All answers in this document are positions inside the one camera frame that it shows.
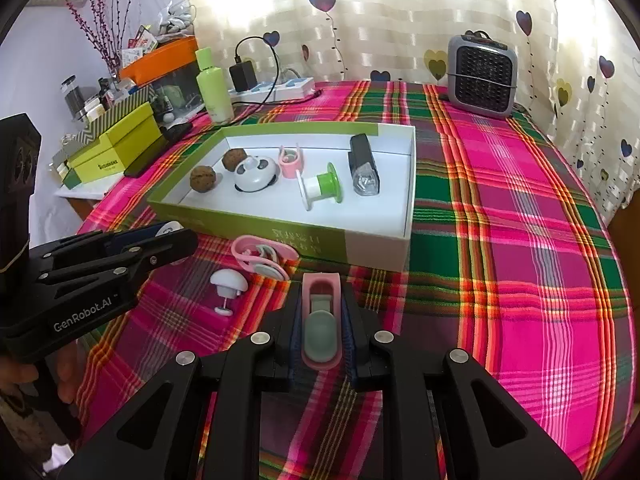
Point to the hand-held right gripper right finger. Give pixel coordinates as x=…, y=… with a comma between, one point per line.
x=350, y=340

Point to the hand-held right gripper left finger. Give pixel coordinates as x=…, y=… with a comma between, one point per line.
x=296, y=340

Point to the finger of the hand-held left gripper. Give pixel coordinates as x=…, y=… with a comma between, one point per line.
x=165, y=250
x=135, y=236

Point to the white round jar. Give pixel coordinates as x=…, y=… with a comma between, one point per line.
x=169, y=228

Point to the green and white cardboard box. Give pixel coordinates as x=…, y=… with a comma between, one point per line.
x=225, y=217

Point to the brown walnut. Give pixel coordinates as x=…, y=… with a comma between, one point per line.
x=203, y=178
x=233, y=159

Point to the white egg-shaped panda toy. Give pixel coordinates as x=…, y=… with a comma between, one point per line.
x=257, y=174

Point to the black flashlight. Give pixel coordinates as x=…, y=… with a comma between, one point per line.
x=363, y=170

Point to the person's left hand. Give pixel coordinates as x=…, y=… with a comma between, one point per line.
x=15, y=376

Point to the white side table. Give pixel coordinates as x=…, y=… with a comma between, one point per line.
x=85, y=192

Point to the white mushroom-shaped hook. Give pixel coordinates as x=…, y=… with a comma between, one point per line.
x=227, y=282

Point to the pink carabiner hook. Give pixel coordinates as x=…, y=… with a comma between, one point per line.
x=240, y=250

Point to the black phone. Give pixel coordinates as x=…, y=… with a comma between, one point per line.
x=150, y=157

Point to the small green box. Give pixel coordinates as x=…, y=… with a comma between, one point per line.
x=71, y=175

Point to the yellow-green shoe box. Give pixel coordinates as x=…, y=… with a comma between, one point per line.
x=117, y=147

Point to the chevron patterned box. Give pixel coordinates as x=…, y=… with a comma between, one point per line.
x=117, y=114

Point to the clear plastic container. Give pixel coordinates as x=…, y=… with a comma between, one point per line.
x=175, y=87

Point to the dark glass jar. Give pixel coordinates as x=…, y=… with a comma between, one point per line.
x=72, y=95

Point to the green and white spool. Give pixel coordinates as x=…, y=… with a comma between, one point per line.
x=320, y=186

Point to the green lotion bottle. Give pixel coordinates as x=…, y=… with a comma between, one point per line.
x=214, y=87

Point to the orange box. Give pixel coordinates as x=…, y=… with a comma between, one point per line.
x=160, y=60

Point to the black charger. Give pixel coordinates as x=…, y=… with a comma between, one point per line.
x=243, y=75

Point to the stack of paper cards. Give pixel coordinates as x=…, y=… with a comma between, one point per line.
x=142, y=42

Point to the plaid tablecloth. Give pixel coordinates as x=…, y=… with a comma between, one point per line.
x=500, y=210

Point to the white power strip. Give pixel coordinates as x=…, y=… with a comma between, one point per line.
x=285, y=91

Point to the purple flower branches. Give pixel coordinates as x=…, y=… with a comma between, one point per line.
x=100, y=25

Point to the white plastic bag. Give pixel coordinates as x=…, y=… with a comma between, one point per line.
x=175, y=15

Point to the grey fan heater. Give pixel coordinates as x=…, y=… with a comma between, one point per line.
x=482, y=75

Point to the heart print curtain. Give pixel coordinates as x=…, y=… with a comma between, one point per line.
x=400, y=20

